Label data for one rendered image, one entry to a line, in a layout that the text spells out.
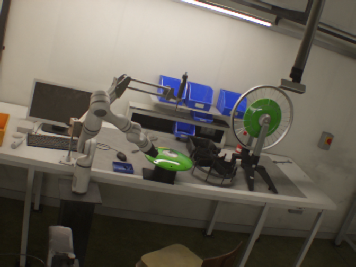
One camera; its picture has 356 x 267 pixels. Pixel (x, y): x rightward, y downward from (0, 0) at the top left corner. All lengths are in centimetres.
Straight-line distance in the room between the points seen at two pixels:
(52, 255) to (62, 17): 231
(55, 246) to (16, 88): 231
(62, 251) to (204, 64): 244
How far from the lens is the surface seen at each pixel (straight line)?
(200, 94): 332
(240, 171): 304
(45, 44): 319
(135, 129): 202
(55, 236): 117
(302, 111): 374
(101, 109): 177
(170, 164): 237
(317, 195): 316
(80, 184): 224
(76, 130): 236
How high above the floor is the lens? 199
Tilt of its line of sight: 17 degrees down
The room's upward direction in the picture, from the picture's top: 16 degrees clockwise
